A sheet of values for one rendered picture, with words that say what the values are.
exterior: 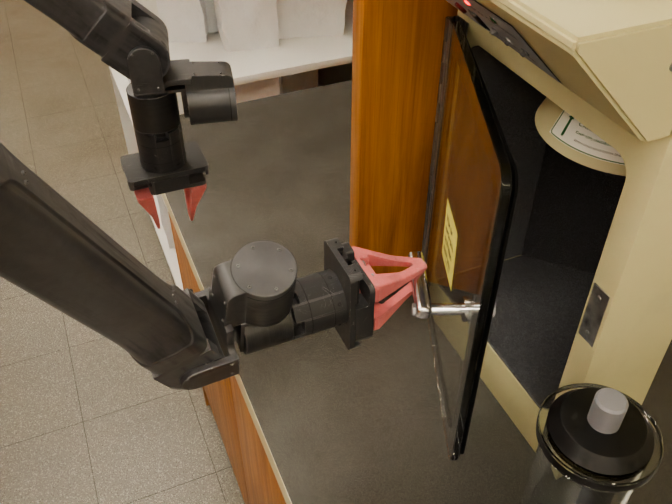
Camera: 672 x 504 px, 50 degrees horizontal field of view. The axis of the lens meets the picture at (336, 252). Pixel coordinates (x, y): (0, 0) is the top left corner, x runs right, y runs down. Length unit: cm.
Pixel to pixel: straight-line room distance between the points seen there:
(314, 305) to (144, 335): 17
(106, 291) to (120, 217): 236
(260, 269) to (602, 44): 32
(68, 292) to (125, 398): 173
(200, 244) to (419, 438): 50
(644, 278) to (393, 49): 39
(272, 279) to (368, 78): 35
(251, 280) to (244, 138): 87
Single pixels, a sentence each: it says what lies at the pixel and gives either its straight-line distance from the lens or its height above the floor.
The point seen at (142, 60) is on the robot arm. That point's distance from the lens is 84.
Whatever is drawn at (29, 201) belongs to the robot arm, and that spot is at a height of 146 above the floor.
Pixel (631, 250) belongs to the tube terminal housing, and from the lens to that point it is 68.
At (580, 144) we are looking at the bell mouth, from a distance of 73.
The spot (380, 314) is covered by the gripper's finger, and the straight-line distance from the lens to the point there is 72.
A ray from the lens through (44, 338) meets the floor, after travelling 248.
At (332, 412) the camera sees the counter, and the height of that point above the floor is 94.
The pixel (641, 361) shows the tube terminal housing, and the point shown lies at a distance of 84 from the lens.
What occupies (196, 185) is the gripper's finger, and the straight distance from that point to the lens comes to 94.
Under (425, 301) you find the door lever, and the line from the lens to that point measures 71.
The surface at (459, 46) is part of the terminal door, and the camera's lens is 77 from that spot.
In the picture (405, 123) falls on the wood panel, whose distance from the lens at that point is 94.
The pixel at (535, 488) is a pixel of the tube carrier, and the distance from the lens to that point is 75.
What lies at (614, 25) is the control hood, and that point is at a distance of 52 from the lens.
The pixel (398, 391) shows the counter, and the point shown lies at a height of 94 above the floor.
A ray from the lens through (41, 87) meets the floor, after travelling 392.
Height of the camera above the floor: 170
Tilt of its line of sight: 41 degrees down
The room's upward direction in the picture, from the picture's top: straight up
